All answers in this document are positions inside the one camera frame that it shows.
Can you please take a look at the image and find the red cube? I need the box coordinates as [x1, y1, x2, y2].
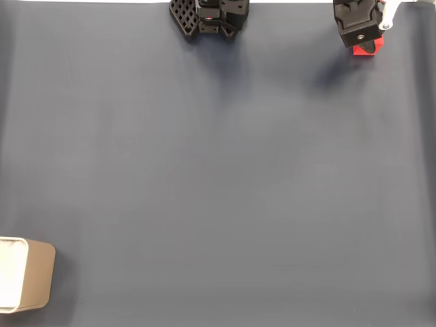
[352, 32, 385, 57]

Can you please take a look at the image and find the beige rounded square box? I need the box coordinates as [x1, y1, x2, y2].
[0, 236, 57, 314]

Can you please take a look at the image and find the dark blue table mat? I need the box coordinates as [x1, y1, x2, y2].
[0, 2, 436, 327]

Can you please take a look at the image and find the camera board on white mount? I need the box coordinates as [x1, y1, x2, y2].
[376, 0, 399, 31]

